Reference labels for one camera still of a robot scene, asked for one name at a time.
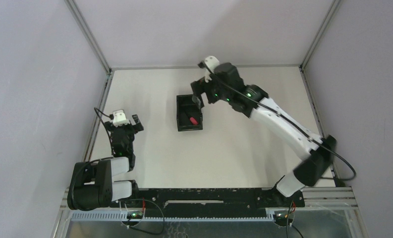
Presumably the red handled screwdriver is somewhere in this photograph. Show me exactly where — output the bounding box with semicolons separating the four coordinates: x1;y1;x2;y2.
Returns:
183;114;199;125

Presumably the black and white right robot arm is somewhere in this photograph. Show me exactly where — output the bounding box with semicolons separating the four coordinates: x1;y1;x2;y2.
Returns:
191;57;357;206

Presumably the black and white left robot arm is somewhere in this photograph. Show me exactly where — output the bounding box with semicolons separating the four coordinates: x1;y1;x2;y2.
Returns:
67;113;144;211

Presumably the black plastic bin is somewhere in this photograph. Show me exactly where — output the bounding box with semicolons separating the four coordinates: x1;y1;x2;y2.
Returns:
176;94;203;132

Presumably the left green circuit board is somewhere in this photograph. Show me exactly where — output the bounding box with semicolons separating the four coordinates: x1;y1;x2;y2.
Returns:
127;212;144;220

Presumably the green circuit board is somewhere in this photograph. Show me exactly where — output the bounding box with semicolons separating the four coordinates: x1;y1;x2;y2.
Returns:
127;212;144;220
273;213;293;227

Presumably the right green circuit board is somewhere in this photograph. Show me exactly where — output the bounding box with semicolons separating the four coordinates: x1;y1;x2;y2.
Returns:
273;213;293;227

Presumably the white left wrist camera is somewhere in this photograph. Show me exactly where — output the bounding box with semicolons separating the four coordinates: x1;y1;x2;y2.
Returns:
112;109;130;127

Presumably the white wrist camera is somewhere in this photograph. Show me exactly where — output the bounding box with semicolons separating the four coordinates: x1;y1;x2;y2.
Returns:
112;109;130;127
198;56;220;83

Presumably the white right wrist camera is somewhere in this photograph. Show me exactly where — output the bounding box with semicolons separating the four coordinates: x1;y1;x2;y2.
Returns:
198;56;220;83

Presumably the black cable loop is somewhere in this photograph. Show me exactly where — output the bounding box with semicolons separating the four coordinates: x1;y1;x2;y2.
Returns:
119;198;166;237

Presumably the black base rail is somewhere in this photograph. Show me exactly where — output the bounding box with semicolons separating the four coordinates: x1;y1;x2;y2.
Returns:
126;188;305;219

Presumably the white slotted cable duct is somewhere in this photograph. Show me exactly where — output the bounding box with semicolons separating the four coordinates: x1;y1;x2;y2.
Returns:
70;210;276;222

